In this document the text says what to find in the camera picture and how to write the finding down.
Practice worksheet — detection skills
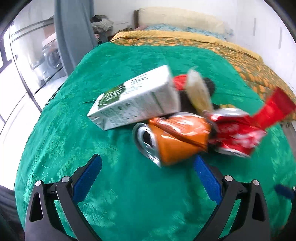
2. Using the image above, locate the crushed red cola can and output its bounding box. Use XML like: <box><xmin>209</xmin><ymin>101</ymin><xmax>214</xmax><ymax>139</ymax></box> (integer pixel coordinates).
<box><xmin>203</xmin><ymin>108</ymin><xmax>267</xmax><ymax>158</ymax></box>

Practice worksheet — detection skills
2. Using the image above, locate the tall red snack bag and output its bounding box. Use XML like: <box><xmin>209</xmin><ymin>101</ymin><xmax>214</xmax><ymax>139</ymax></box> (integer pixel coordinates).
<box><xmin>251</xmin><ymin>87</ymin><xmax>295</xmax><ymax>130</ymax></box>

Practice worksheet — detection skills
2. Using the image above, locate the crushed orange soda can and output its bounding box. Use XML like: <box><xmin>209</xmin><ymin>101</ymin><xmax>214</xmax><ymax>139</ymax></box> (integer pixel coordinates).
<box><xmin>132</xmin><ymin>112</ymin><xmax>212</xmax><ymax>167</ymax></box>

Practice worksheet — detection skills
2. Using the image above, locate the small red wrapper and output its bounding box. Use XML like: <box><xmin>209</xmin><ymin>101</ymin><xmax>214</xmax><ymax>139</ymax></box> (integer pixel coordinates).
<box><xmin>173</xmin><ymin>74</ymin><xmax>187</xmax><ymax>91</ymax></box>

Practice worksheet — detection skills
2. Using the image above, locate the white green milk carton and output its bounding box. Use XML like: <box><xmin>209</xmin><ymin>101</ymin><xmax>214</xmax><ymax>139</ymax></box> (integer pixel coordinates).
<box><xmin>87</xmin><ymin>65</ymin><xmax>181</xmax><ymax>131</ymax></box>

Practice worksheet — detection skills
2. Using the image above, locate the green embroidered bed cover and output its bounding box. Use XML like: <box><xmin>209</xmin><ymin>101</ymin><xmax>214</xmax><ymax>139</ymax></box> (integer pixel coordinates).
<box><xmin>15</xmin><ymin>43</ymin><xmax>295</xmax><ymax>240</ymax></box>

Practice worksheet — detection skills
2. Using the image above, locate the orange floral quilt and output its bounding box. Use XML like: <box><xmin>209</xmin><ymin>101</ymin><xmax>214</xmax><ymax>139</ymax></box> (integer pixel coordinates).
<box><xmin>111</xmin><ymin>30</ymin><xmax>295</xmax><ymax>113</ymax></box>

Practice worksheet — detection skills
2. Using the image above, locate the beige snack packet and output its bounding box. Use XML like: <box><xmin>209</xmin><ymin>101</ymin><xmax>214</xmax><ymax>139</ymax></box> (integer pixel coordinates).
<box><xmin>185</xmin><ymin>68</ymin><xmax>214</xmax><ymax>113</ymax></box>

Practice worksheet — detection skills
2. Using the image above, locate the washing machine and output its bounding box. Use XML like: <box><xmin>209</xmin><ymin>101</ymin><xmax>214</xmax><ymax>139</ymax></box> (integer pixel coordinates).
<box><xmin>42</xmin><ymin>33</ymin><xmax>62</xmax><ymax>80</ymax></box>

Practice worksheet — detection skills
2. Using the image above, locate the grey curtain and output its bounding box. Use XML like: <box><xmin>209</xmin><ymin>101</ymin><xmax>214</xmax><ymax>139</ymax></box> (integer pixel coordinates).
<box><xmin>54</xmin><ymin>0</ymin><xmax>98</xmax><ymax>76</ymax></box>

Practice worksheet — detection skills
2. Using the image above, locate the clothes pile on chair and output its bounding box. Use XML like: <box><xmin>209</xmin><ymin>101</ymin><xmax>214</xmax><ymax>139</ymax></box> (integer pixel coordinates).
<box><xmin>90</xmin><ymin>15</ymin><xmax>113</xmax><ymax>44</ymax></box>

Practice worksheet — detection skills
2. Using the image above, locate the teal patterned bed sheet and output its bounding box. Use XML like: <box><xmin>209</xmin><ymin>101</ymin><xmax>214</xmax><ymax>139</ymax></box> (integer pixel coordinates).
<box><xmin>144</xmin><ymin>24</ymin><xmax>227</xmax><ymax>41</ymax></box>

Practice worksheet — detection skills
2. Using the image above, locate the cream headboard pillow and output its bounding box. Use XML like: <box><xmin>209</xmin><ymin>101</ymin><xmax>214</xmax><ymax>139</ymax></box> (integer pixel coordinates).
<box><xmin>138</xmin><ymin>6</ymin><xmax>225</xmax><ymax>35</ymax></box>

